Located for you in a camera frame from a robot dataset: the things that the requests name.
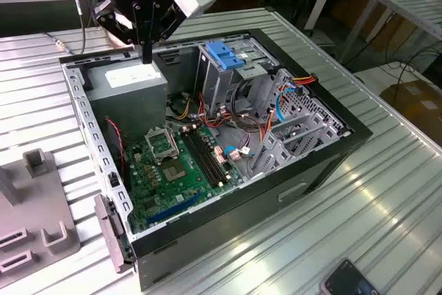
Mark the large cardboard box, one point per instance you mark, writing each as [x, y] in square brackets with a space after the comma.
[386, 32]
[414, 101]

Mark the blue plastic drive latch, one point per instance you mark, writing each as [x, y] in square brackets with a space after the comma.
[224, 56]

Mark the grey power supply unit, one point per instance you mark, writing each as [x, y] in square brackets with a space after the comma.
[127, 101]

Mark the black RAM slot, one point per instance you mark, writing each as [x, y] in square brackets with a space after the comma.
[198, 161]
[213, 154]
[208, 156]
[203, 159]

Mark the grey optical drive cage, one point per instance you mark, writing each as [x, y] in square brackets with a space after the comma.
[214, 84]

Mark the black case fan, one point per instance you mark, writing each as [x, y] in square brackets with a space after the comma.
[114, 160]

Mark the smartphone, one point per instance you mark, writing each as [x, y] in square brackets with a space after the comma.
[348, 281]

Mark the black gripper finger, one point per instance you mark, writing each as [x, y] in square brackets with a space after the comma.
[165, 22]
[110, 18]

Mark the black PC case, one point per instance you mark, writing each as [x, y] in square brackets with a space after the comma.
[221, 239]

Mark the CPU socket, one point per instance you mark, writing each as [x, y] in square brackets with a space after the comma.
[174, 171]

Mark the green motherboard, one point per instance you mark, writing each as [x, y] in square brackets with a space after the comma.
[165, 198]

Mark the metal slat side table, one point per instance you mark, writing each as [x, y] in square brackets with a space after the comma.
[407, 5]

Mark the grey metal disk bay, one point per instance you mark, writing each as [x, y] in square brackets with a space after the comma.
[321, 110]

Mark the cream board power connector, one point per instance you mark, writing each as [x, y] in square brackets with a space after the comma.
[220, 155]

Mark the blue expansion slot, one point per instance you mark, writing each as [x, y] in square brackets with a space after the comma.
[176, 207]

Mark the grey plastic case latch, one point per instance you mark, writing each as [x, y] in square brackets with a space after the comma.
[110, 233]

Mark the grey parts rack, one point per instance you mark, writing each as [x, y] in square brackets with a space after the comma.
[38, 205]

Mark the small black case clip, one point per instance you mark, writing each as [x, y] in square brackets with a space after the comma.
[113, 180]

